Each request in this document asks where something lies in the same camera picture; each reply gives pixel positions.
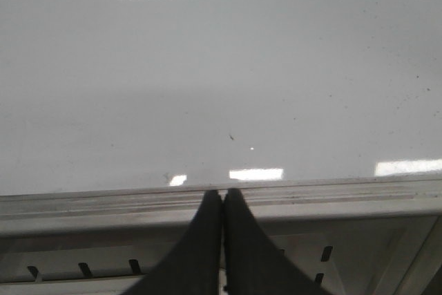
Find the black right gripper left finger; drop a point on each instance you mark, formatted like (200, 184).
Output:
(192, 266)

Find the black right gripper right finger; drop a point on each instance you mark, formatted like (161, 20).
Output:
(254, 265)

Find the aluminium whiteboard frame rail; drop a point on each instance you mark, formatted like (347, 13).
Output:
(59, 213)

